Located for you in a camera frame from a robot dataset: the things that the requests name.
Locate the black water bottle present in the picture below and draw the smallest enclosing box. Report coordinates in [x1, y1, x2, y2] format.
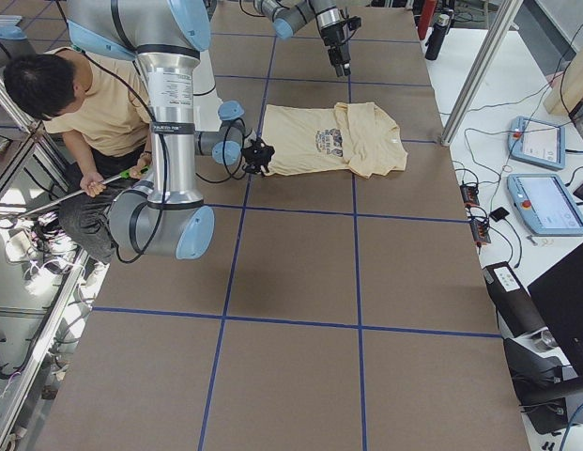
[424, 14, 451, 61]

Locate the small black square device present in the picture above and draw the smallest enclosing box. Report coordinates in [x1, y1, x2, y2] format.
[489, 207, 510, 222]

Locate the orange black adapter box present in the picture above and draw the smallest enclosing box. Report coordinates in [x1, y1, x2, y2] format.
[460, 184, 480, 208]
[469, 217, 491, 246]

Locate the red bottle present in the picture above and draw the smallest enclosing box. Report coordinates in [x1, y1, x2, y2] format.
[417, 0, 437, 40]

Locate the aluminium frame post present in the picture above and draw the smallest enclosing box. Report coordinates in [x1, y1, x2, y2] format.
[439, 0, 523, 147]

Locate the seated person beige shirt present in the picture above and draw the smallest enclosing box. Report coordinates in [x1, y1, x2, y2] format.
[3, 48, 152, 265]

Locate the black monitor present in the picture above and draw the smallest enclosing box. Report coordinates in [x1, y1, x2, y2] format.
[528, 242, 583, 374]

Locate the beige long-sleeve printed shirt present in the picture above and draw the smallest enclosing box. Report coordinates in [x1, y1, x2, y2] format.
[262, 102, 407, 179]

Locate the teach pendant tablet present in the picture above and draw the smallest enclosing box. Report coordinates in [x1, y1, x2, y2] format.
[506, 174, 583, 237]
[507, 116, 566, 170]

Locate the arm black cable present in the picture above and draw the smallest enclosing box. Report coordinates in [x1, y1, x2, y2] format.
[84, 51, 254, 265]

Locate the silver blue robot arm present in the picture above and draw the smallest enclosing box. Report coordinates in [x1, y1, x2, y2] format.
[68, 1, 274, 259]
[253, 0, 361, 77]

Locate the black cylinder device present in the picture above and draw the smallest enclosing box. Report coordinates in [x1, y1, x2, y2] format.
[483, 262, 545, 336]

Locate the upper orange black adapter box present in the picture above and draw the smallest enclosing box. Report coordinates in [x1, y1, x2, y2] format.
[460, 184, 480, 208]

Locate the upper teach pendant tablet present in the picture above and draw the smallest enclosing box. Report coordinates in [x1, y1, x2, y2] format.
[507, 116, 566, 170]

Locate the lower orange black adapter box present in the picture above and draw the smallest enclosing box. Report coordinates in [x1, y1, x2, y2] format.
[469, 217, 491, 246]

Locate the wooden beam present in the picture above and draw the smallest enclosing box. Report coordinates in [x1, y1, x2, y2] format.
[544, 47, 583, 115]

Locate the long metal stick green handle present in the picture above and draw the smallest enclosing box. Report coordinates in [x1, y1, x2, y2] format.
[8, 166, 149, 220]

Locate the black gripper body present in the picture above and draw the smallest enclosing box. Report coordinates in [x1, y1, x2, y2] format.
[241, 138, 275, 177]
[319, 15, 361, 66]

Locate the lower teach pendant tablet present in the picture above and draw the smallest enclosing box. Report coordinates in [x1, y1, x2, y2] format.
[506, 174, 583, 237]

